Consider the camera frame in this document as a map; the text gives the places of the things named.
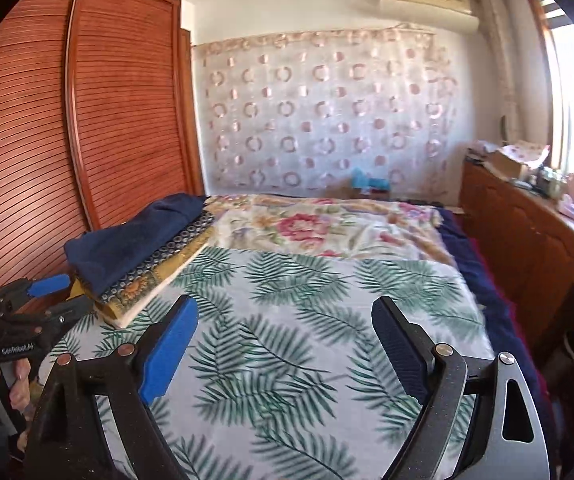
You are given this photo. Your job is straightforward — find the wooden slatted wardrobe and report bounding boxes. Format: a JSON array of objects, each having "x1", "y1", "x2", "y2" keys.
[{"x1": 0, "y1": 0, "x2": 205, "y2": 311}]

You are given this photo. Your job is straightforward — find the white floral cloth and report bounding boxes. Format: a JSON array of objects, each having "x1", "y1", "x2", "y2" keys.
[{"x1": 499, "y1": 142, "x2": 550, "y2": 166}]

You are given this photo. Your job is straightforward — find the long cream window curtain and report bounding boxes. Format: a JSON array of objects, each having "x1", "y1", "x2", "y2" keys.
[{"x1": 477, "y1": 0, "x2": 525, "y2": 143}]

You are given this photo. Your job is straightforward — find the pink figurine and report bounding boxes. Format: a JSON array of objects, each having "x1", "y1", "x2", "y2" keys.
[{"x1": 559, "y1": 171, "x2": 574, "y2": 216}]

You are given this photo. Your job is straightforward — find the palm-leaf printed bed sheet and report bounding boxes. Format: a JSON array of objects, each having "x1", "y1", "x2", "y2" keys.
[{"x1": 37, "y1": 245, "x2": 498, "y2": 480}]

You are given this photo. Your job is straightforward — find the floral blanket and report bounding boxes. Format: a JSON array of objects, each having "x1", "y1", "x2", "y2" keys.
[{"x1": 202, "y1": 194, "x2": 455, "y2": 266}]

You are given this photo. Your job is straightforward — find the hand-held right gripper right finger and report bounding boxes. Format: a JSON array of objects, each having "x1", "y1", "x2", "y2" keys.
[{"x1": 371, "y1": 296, "x2": 552, "y2": 480}]

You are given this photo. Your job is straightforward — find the folded patterned clothes stack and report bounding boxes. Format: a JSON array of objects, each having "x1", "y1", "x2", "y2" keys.
[{"x1": 94, "y1": 232, "x2": 218, "y2": 331}]

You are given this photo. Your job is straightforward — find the blue plastic toy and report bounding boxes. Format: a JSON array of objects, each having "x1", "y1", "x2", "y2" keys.
[{"x1": 349, "y1": 167, "x2": 390, "y2": 196}]

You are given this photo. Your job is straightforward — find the navy printed t-shirt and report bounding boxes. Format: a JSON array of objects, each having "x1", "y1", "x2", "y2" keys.
[{"x1": 63, "y1": 192, "x2": 207, "y2": 296}]

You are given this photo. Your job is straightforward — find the sheer circle-patterned curtain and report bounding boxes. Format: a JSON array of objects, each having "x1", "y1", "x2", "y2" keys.
[{"x1": 192, "y1": 27, "x2": 455, "y2": 198}]

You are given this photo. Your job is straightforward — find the person's left hand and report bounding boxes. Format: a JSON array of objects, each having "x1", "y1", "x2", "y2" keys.
[{"x1": 0, "y1": 357, "x2": 33, "y2": 423}]

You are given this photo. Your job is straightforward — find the wooden side cabinet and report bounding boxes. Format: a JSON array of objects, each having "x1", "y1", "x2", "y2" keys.
[{"x1": 459, "y1": 157, "x2": 574, "y2": 361}]

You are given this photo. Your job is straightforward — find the yellow plush toy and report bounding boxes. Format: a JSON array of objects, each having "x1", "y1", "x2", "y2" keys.
[{"x1": 67, "y1": 280, "x2": 98, "y2": 311}]

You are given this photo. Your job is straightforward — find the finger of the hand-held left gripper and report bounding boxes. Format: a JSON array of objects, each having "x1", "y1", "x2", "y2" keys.
[
  {"x1": 0, "y1": 274, "x2": 70, "y2": 313},
  {"x1": 37, "y1": 294, "x2": 93, "y2": 336}
]

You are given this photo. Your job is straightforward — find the navy bed sheet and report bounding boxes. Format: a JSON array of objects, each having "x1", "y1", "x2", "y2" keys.
[{"x1": 437, "y1": 207, "x2": 558, "y2": 441}]

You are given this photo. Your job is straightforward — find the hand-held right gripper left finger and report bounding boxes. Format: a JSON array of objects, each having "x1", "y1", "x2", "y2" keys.
[{"x1": 26, "y1": 295, "x2": 200, "y2": 480}]

